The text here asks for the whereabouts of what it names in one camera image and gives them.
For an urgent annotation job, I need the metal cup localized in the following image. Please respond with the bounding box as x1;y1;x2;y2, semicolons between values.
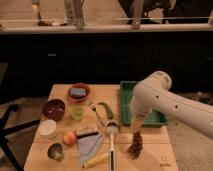
47;143;64;161

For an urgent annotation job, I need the white dish brush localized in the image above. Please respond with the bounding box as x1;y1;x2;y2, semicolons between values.
107;121;118;171

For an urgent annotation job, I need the green plastic tray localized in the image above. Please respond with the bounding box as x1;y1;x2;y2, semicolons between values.
120;81;168;128

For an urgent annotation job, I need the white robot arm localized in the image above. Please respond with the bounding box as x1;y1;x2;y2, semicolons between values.
130;71;213;139

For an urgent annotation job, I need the blue-grey cloth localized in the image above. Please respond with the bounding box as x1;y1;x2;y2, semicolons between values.
77;134;103;165

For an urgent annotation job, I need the black office chair base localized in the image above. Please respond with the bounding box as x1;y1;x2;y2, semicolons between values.
0;104;40;171

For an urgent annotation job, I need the yellow banana toy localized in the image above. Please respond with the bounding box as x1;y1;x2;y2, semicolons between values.
83;153;109;168

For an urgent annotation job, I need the blue sponge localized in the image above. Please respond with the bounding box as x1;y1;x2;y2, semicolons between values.
69;88;86;98

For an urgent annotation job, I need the brown pine cone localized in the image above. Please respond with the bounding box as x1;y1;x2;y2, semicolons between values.
127;131;143;159

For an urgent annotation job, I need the green plastic cup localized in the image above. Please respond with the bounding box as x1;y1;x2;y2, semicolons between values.
71;106;84;121

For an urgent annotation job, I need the small block with black bar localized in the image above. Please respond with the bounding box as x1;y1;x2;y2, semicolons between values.
76;126;99;139

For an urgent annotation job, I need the orange fruit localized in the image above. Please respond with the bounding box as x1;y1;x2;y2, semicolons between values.
63;132;77;146

